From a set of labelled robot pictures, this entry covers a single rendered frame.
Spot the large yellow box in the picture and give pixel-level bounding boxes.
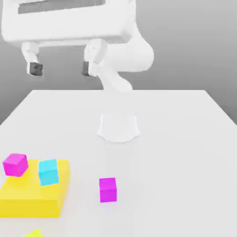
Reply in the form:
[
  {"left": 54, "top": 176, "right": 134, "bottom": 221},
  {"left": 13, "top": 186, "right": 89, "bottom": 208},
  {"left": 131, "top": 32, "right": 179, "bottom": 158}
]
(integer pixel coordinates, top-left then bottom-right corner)
[{"left": 0, "top": 158, "right": 71, "bottom": 218}]

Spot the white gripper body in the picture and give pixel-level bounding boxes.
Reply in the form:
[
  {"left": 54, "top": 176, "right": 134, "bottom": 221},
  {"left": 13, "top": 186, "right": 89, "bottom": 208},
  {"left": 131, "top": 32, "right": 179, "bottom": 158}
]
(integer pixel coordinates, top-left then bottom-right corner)
[{"left": 1, "top": 0, "right": 137, "bottom": 47}]

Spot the small cyan cube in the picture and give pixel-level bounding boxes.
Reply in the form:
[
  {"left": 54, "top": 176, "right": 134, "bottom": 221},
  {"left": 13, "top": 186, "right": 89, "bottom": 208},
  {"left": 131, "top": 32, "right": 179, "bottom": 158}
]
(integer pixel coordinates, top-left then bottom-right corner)
[{"left": 38, "top": 158, "right": 60, "bottom": 187}]

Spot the small magenta cube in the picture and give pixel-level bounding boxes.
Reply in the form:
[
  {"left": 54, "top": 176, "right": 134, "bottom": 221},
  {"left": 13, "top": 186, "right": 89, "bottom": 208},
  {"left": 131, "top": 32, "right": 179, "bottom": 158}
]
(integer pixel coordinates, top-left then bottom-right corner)
[
  {"left": 2, "top": 153, "right": 30, "bottom": 178},
  {"left": 99, "top": 177, "right": 118, "bottom": 204}
]

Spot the small yellow cube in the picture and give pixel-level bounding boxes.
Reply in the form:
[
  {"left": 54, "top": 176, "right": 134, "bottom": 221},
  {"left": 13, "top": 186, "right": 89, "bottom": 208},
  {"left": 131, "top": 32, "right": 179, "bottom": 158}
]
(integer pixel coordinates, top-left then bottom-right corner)
[{"left": 23, "top": 228, "right": 44, "bottom": 237}]

